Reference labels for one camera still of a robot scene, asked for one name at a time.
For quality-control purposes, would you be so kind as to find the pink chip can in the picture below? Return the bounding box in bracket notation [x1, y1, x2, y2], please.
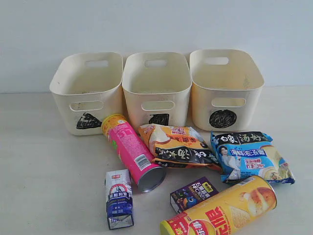
[101, 114, 166, 192]

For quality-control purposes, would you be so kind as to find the yellow chip can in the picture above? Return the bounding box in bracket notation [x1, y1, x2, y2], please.
[160, 176, 277, 235]

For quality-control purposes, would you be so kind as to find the blue noodle packet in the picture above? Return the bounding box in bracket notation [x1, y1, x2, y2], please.
[211, 131, 295, 184]

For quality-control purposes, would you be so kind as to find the cream bin with circle mark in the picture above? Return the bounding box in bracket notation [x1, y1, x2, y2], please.
[189, 49, 265, 132]

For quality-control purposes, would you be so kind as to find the cream bin with triangle mark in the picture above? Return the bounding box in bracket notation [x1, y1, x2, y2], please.
[49, 52, 123, 136]

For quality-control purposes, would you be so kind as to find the white blue milk carton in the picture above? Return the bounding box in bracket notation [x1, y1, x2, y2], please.
[105, 169, 134, 230]

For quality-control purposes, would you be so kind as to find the orange noodle packet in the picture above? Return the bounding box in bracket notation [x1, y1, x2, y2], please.
[138, 124, 223, 173]

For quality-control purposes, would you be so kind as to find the cream bin with square mark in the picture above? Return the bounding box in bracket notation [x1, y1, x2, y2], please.
[122, 52, 192, 130]

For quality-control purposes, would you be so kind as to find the purple juice carton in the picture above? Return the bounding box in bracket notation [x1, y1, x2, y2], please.
[170, 177, 219, 214]

